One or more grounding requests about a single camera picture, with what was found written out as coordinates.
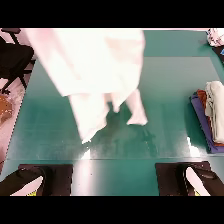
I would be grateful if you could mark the white shirt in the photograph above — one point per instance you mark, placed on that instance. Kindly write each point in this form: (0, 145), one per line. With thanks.
(93, 60)

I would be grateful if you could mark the orange garment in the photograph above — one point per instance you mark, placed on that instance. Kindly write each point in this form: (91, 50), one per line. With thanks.
(202, 96)

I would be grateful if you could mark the black office chair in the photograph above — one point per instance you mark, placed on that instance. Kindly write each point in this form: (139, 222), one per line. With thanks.
(13, 58)

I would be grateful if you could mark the heap of clothes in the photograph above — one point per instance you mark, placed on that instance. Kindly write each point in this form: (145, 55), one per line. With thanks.
(216, 36)

